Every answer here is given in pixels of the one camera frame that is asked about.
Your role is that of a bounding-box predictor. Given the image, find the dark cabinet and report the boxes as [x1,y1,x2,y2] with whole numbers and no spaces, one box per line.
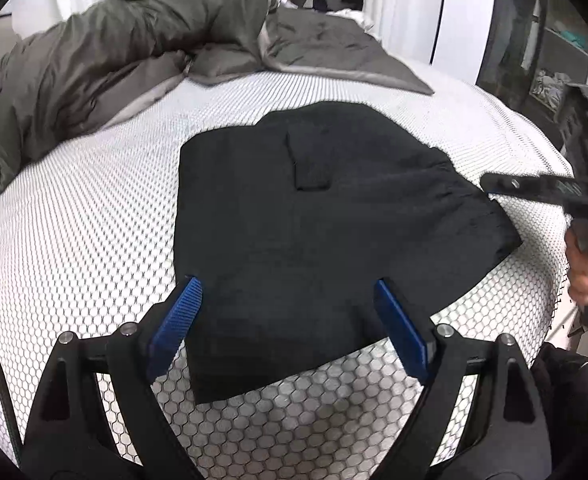
[476,0,588,181]

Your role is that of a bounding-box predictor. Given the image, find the person's black clothing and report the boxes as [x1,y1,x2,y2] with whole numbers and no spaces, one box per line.
[529,340,588,480]

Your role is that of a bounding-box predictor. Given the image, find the bed with honeycomb sheet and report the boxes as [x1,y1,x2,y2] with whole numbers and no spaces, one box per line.
[0,57,575,480]

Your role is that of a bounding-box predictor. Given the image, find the teal cloth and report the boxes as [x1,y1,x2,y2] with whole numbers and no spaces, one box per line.
[558,29,588,52]

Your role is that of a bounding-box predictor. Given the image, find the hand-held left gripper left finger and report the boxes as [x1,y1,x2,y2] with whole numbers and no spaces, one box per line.
[21,275,205,480]

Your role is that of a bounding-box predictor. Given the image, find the white cloth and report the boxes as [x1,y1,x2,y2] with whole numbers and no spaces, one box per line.
[324,5,379,31]

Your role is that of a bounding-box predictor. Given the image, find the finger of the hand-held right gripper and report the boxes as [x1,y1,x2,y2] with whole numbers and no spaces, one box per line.
[480,172,575,203]

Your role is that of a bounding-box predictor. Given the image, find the black pants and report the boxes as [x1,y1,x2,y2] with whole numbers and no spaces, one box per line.
[179,101,523,406]

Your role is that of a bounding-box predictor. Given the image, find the grey duvet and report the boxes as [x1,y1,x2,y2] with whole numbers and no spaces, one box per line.
[0,0,435,211]

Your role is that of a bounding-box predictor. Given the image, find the white clothes pile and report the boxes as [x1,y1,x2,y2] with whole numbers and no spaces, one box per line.
[530,71,574,112]

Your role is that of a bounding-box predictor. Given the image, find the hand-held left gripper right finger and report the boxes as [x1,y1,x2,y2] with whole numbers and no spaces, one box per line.
[374,278,552,480]

